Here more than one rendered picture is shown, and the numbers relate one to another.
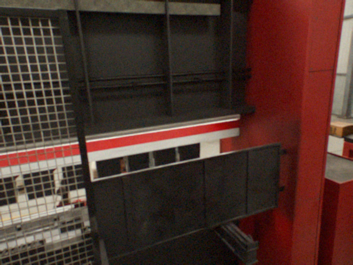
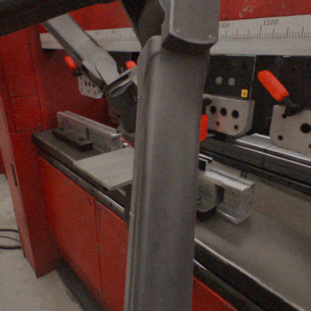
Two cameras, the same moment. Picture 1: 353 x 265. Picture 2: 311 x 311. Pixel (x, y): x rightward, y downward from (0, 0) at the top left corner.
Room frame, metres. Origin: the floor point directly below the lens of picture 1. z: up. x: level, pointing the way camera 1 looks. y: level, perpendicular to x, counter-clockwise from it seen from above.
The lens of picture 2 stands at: (1.98, 1.02, 1.28)
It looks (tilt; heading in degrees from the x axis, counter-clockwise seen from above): 22 degrees down; 252
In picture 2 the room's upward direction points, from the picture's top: straight up
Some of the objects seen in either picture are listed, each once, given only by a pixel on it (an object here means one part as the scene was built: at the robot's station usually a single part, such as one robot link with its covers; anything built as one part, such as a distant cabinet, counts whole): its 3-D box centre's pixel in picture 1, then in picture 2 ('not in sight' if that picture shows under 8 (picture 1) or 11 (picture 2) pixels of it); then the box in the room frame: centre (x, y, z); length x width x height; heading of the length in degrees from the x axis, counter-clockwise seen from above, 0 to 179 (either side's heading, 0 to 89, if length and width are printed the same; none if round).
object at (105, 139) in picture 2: not in sight; (87, 131); (1.89, -0.21, 0.92); 0.50 x 0.06 x 0.10; 113
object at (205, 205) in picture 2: not in sight; (169, 191); (1.72, 0.35, 0.89); 0.30 x 0.05 x 0.03; 113
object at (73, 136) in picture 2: not in sight; (70, 138); (1.96, -0.24, 0.89); 0.30 x 0.05 x 0.03; 113
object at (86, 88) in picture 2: (189, 152); (96, 73); (1.84, -0.10, 1.18); 0.15 x 0.09 x 0.17; 113
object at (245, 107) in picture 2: (108, 168); (230, 92); (1.61, 0.46, 1.18); 0.15 x 0.09 x 0.17; 113
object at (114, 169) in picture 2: not in sight; (134, 161); (1.81, 0.35, 1.00); 0.26 x 0.18 x 0.01; 23
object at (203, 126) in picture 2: not in sight; (203, 119); (1.68, 0.46, 1.12); 0.04 x 0.02 x 0.10; 23
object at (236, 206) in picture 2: not in sight; (186, 177); (1.66, 0.35, 0.92); 0.39 x 0.06 x 0.10; 113
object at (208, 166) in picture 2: not in sight; (181, 154); (1.67, 0.32, 0.98); 0.20 x 0.03 x 0.03; 113
